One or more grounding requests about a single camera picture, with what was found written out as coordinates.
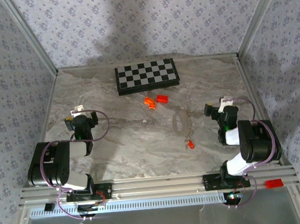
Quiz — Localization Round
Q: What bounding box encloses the slotted grey cable duct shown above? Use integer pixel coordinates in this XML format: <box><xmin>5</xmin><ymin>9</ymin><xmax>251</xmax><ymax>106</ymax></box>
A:
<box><xmin>28</xmin><ymin>191</ymin><xmax>227</xmax><ymax>219</ymax></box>

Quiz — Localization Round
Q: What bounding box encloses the aluminium table edge rail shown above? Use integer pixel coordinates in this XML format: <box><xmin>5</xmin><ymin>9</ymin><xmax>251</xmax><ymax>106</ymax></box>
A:
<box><xmin>19</xmin><ymin>69</ymin><xmax>68</xmax><ymax>188</ymax></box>
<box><xmin>235</xmin><ymin>51</ymin><xmax>286</xmax><ymax>169</ymax></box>

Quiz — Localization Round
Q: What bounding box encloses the small red toy brick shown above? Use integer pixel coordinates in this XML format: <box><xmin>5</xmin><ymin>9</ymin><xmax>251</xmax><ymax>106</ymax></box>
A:
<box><xmin>155</xmin><ymin>94</ymin><xmax>169</xmax><ymax>104</ymax></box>

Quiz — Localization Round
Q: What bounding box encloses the orange curved plastic piece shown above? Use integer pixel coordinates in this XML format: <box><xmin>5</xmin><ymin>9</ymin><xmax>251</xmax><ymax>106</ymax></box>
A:
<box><xmin>143</xmin><ymin>96</ymin><xmax>158</xmax><ymax>111</ymax></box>

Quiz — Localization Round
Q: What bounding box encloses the flat red plastic block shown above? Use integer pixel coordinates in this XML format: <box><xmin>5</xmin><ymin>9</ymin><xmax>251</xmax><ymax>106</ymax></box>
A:
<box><xmin>265</xmin><ymin>178</ymin><xmax>285</xmax><ymax>189</ymax></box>

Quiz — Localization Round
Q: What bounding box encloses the wide aluminium frame rail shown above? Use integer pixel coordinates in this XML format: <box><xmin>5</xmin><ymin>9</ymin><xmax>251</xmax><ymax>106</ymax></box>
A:
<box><xmin>17</xmin><ymin>165</ymin><xmax>300</xmax><ymax>206</ymax></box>

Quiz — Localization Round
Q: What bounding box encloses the aluminium frame post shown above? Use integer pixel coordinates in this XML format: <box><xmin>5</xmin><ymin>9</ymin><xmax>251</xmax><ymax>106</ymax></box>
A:
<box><xmin>233</xmin><ymin>0</ymin><xmax>290</xmax><ymax>58</ymax></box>
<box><xmin>1</xmin><ymin>0</ymin><xmax>59</xmax><ymax>79</ymax></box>

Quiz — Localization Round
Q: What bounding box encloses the purple cable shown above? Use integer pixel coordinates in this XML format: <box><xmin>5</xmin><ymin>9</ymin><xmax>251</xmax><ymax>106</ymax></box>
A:
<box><xmin>220</xmin><ymin>94</ymin><xmax>281</xmax><ymax>210</ymax></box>
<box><xmin>35</xmin><ymin>109</ymin><xmax>118</xmax><ymax>224</ymax></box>

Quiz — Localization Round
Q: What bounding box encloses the metal chain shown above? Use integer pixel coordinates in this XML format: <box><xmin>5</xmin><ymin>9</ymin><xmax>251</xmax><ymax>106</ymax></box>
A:
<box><xmin>182</xmin><ymin>94</ymin><xmax>196</xmax><ymax>141</ymax></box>

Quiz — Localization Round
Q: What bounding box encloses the black grey chessboard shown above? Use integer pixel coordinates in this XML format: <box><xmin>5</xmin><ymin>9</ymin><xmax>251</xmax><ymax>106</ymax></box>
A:
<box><xmin>113</xmin><ymin>57</ymin><xmax>181</xmax><ymax>96</ymax></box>

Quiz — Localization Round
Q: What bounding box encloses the grey metal panel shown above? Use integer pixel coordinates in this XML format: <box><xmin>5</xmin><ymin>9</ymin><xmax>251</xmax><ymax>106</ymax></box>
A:
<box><xmin>23</xmin><ymin>196</ymin><xmax>300</xmax><ymax>224</ymax></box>

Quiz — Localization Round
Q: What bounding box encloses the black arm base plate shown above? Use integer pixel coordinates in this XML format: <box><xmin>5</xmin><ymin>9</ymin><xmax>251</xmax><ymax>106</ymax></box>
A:
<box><xmin>202</xmin><ymin>171</ymin><xmax>251</xmax><ymax>191</ymax></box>
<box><xmin>65</xmin><ymin>182</ymin><xmax>113</xmax><ymax>204</ymax></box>

